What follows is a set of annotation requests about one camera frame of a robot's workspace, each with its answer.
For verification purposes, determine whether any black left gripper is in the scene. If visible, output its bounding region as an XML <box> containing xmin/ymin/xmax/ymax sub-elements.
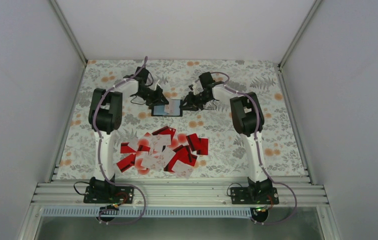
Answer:
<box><xmin>134</xmin><ymin>86</ymin><xmax>169</xmax><ymax>107</ymax></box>

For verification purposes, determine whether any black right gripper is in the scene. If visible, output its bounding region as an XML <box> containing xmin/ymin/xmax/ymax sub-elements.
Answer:
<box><xmin>180</xmin><ymin>91</ymin><xmax>212</xmax><ymax>112</ymax></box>

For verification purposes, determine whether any black card holder wallet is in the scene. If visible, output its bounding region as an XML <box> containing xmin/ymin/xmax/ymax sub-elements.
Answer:
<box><xmin>151</xmin><ymin>99</ymin><xmax>183</xmax><ymax>117</ymax></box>

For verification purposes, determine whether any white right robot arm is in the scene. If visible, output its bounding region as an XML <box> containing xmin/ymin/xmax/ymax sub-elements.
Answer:
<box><xmin>180</xmin><ymin>72</ymin><xmax>273</xmax><ymax>204</ymax></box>

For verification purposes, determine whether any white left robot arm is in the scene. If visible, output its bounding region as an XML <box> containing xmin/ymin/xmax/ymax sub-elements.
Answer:
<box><xmin>88</xmin><ymin>66</ymin><xmax>169</xmax><ymax>203</ymax></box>

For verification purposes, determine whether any red card centre right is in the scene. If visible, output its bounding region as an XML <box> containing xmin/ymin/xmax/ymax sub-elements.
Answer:
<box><xmin>186</xmin><ymin>133</ymin><xmax>202</xmax><ymax>152</ymax></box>

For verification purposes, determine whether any red card far right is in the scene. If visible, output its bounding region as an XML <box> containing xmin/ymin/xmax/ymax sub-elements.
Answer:
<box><xmin>196</xmin><ymin>138</ymin><xmax>209</xmax><ymax>156</ymax></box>

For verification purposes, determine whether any red card lower right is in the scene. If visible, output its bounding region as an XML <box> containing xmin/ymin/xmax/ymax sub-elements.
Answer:
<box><xmin>164</xmin><ymin>145</ymin><xmax>198</xmax><ymax>173</ymax></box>

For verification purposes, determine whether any floral patterned table mat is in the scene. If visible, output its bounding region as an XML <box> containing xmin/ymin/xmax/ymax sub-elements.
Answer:
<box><xmin>57</xmin><ymin>59</ymin><xmax>306</xmax><ymax>180</ymax></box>

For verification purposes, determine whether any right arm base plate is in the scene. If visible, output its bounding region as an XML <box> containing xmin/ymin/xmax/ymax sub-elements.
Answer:
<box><xmin>229</xmin><ymin>187</ymin><xmax>280</xmax><ymax>205</ymax></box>

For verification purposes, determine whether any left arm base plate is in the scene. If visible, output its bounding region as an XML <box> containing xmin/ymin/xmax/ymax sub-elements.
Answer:
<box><xmin>83</xmin><ymin>185</ymin><xmax>135</xmax><ymax>204</ymax></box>

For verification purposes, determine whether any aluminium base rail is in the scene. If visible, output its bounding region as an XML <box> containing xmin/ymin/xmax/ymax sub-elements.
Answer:
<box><xmin>31</xmin><ymin>178</ymin><xmax>329</xmax><ymax>207</ymax></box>

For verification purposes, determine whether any slotted cable duct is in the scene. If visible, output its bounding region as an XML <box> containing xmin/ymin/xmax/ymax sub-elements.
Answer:
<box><xmin>40</xmin><ymin>206</ymin><xmax>251</xmax><ymax>219</ymax></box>

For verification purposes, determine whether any aluminium frame post right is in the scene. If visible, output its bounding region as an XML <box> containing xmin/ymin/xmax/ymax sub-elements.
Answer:
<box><xmin>278</xmin><ymin>0</ymin><xmax>323</xmax><ymax>69</ymax></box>

